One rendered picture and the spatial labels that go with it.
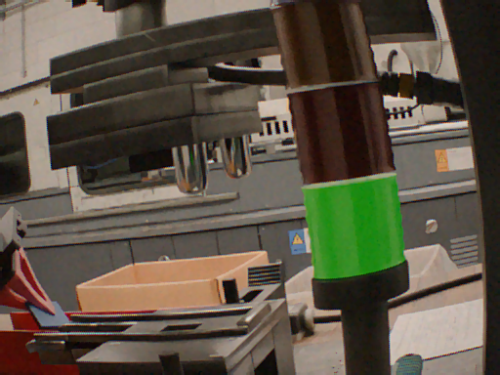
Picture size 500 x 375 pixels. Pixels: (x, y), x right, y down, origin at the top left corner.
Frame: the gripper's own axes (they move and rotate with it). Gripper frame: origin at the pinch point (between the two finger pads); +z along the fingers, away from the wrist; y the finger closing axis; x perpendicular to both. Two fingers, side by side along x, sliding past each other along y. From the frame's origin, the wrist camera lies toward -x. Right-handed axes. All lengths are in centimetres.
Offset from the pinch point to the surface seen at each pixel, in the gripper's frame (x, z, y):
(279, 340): -20.7, 4.2, 21.3
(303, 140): -44, -19, 36
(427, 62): 392, 232, 50
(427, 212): 335, 266, -4
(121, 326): -17.6, -3.2, 12.8
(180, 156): -23.1, -12.5, 27.1
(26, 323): 4.6, 1.8, -6.2
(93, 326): -16.9, -4.3, 10.7
